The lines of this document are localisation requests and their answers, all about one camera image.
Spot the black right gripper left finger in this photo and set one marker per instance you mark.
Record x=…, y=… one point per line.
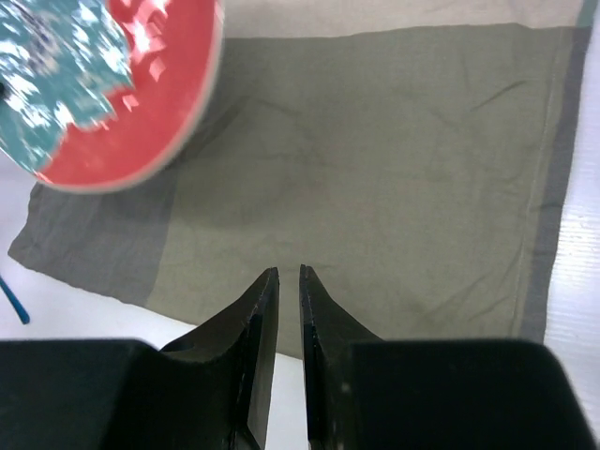
x=224, y=399

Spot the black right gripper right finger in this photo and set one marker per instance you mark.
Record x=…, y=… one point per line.
x=328, y=332

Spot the green beige patchwork cloth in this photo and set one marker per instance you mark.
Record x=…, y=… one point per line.
x=416, y=154

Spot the red floral plate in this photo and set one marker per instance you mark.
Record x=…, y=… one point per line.
x=98, y=96

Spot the blue metallic fork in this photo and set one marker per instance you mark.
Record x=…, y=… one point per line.
x=15, y=302

